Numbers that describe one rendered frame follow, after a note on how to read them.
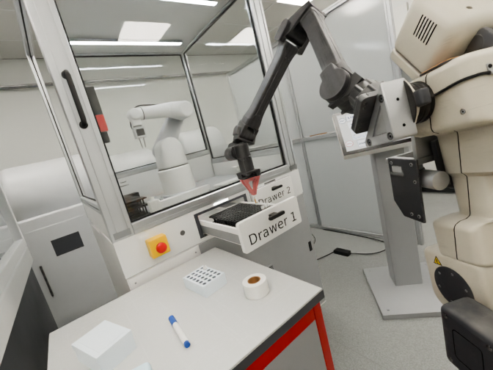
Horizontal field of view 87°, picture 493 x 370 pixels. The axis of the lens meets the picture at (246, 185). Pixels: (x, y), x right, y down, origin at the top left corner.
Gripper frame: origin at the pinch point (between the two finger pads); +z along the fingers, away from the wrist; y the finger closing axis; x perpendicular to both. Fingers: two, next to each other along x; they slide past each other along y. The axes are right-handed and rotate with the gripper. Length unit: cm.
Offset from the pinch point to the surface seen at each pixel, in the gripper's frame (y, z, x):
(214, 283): 17.5, 19.2, -27.8
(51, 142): -317, -90, -124
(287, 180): -28.9, 5.6, 33.3
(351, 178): -93, 36, 139
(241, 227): 15.1, 6.8, -13.7
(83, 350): 25, 17, -62
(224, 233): 1.0, 10.6, -16.4
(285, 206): 10.3, 6.9, 6.6
